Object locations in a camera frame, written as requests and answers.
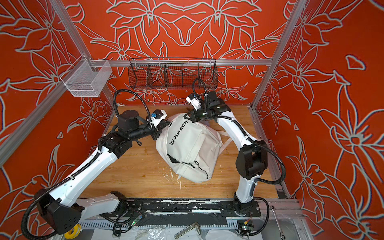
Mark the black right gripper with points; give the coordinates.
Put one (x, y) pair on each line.
(194, 117)

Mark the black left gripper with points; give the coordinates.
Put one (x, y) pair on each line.
(158, 130)

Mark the white canvas backpack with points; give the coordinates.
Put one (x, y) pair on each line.
(191, 149)

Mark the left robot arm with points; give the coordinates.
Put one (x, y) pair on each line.
(60, 205)

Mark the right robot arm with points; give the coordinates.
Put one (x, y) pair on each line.
(252, 159)

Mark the yellow tape roll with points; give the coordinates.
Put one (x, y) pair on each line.
(74, 232)

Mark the silver wrench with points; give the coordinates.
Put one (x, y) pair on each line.
(282, 235)

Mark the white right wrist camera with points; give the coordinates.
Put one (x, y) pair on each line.
(195, 100)

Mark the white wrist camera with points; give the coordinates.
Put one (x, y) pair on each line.
(157, 116)
(195, 100)

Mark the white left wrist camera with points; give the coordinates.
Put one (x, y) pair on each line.
(157, 116)

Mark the black wire wall basket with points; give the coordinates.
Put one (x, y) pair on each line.
(172, 74)

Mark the white wire wall basket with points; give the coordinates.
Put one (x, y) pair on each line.
(83, 79)

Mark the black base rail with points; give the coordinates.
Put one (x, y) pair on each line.
(222, 207)

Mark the grey angled metal bracket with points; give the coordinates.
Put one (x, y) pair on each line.
(193, 226)

